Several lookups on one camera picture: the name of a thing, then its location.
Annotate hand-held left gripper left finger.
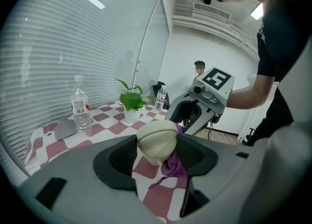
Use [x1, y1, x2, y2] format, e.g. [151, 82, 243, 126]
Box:
[93, 134, 138, 191]

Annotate person's black clothing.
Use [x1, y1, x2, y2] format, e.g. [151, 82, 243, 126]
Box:
[243, 0, 312, 146]

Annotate black office chair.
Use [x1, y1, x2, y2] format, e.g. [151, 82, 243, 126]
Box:
[243, 127, 256, 146]

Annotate small clear water bottle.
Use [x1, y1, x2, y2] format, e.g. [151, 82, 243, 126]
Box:
[154, 84, 167, 112]

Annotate green plant in white pot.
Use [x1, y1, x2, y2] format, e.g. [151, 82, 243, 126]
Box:
[115, 77, 157, 124]

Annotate white window blinds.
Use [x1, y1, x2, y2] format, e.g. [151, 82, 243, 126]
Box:
[0, 0, 170, 177]

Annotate red white checkered tablecloth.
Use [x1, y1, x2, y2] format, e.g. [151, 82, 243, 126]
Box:
[23, 100, 189, 222]

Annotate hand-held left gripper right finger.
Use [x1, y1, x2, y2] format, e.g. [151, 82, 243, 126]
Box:
[176, 134, 218, 179]

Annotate ceiling light panel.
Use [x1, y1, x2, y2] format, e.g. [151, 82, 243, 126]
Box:
[250, 2, 265, 20]

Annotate white air vent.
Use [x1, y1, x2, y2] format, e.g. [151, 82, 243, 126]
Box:
[192, 1, 233, 21]

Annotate cream drink container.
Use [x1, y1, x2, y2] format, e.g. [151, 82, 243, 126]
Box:
[136, 120, 179, 168]

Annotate black cable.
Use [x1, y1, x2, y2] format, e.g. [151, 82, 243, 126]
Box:
[206, 120, 216, 141]

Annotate large clear water bottle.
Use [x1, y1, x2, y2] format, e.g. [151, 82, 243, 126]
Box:
[70, 75, 94, 138]

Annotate person's right forearm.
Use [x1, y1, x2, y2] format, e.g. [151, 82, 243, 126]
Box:
[226, 71, 277, 110]

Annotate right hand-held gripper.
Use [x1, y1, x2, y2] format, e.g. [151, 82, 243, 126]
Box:
[165, 67, 236, 136]

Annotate purple cloth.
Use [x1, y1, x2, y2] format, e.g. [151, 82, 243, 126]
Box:
[148, 122, 189, 190]

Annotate grey cloth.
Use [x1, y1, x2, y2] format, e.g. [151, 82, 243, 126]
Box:
[54, 116, 79, 141]

